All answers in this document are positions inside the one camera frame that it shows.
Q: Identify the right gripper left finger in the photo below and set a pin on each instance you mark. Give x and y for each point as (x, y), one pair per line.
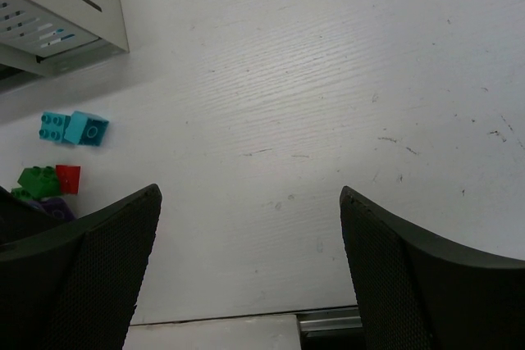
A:
(76, 286)

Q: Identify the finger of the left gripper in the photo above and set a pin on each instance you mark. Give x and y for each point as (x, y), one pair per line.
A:
(20, 220)

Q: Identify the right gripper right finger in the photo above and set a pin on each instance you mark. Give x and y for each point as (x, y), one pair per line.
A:
(418, 290)

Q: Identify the purple lotus flower lego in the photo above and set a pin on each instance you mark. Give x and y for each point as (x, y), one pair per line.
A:
(57, 208)

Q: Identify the dark green small lego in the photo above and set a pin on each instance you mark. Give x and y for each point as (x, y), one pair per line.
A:
(40, 182)

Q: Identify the red lego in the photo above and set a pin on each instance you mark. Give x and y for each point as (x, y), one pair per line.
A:
(69, 178)

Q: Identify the blue square lego stud-up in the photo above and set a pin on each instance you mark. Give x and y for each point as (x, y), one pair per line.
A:
(53, 127)

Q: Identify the blue square lego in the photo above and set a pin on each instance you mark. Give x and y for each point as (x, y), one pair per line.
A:
(86, 129)

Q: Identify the green plate lego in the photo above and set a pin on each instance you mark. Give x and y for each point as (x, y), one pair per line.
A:
(22, 194)

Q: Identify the white slotted container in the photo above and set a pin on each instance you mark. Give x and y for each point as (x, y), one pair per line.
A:
(49, 37)

